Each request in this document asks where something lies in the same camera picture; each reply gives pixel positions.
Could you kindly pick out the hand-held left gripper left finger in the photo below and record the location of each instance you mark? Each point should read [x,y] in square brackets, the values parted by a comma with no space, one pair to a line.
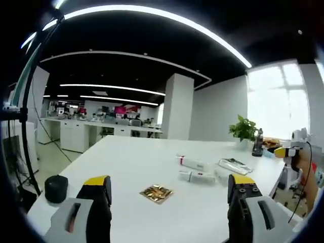
[63,215]

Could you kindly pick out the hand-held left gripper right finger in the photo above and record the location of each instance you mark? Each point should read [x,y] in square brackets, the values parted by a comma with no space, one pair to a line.
[255,215]

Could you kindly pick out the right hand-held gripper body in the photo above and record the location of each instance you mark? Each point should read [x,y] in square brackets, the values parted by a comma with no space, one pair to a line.
[300,138]

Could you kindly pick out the black skincare jar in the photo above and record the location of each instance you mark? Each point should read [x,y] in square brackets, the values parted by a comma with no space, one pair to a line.
[56,188]

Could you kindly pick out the clear plastic packet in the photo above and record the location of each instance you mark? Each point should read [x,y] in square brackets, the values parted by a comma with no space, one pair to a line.
[235,165]

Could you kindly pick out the white skincare tube red dot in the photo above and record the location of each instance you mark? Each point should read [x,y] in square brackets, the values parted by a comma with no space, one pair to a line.
[200,177]

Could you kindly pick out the white skincare tube red band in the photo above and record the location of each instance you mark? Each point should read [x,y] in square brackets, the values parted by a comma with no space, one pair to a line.
[193,163]

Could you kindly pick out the gold skincare sachet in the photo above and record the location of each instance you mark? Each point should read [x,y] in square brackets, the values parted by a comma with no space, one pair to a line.
[156,193]

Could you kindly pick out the dark water bottle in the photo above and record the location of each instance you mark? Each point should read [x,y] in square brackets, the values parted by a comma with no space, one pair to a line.
[258,144]

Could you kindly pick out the orange snack bag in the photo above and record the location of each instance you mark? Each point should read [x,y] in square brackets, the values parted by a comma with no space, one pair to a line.
[272,143]

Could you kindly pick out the blue face mask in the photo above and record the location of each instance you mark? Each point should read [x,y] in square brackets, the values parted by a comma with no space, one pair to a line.
[268,152]

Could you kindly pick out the green potted plant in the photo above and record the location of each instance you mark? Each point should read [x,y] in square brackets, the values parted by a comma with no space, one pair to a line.
[243,130]

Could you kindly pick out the row of white office desks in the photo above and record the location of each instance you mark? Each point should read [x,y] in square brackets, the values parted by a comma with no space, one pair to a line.
[83,129]

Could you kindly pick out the black light stand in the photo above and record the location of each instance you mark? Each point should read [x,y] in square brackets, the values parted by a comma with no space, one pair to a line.
[25,121]

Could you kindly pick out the long ceiling light strip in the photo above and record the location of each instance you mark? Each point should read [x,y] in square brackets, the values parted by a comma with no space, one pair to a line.
[177,20]

